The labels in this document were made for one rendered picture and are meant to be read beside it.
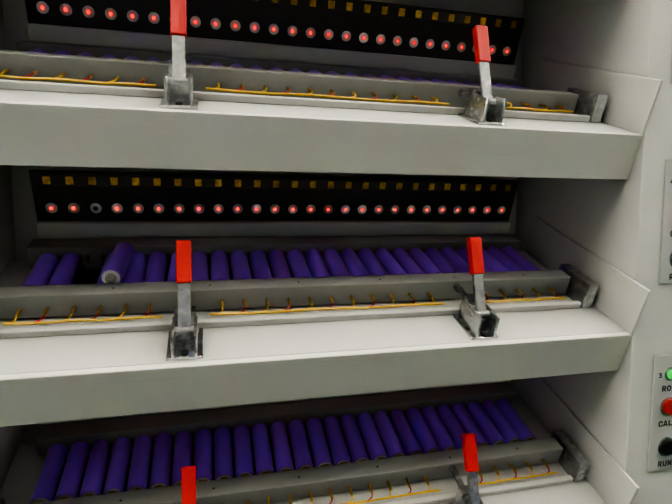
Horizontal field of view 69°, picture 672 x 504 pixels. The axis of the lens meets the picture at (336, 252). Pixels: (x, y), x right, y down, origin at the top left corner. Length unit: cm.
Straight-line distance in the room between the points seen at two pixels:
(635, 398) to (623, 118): 28
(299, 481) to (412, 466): 12
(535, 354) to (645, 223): 17
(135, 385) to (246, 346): 9
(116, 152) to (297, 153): 14
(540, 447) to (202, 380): 39
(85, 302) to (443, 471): 39
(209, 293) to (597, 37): 48
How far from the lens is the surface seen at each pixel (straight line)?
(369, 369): 44
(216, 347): 43
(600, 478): 65
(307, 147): 41
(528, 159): 50
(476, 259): 48
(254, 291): 46
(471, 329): 48
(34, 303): 49
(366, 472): 55
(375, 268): 53
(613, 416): 62
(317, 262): 52
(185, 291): 42
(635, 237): 57
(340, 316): 46
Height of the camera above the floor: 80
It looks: 5 degrees down
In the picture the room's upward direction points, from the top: straight up
